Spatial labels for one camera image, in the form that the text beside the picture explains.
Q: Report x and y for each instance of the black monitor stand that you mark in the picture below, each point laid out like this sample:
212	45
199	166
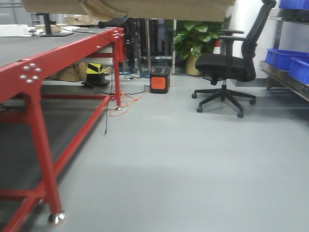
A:
50	28

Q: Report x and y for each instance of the green potted plant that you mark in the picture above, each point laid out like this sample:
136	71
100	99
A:
194	39

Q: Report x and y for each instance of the yellow black striped cone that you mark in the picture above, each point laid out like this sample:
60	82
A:
95	76

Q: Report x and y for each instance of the cardboard box under table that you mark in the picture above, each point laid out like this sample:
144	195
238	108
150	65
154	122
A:
76	72

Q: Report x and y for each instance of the orange black power station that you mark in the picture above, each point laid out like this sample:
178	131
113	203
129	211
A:
159	80

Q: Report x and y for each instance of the blue plastic bin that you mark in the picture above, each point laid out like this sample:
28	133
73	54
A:
299	69
281	59

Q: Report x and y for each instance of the worn cardboard box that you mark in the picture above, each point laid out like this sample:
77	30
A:
193	10

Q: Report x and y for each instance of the black office chair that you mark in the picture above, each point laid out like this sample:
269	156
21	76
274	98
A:
236	63

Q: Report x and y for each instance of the red metal frame table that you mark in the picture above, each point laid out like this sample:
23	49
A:
25	63

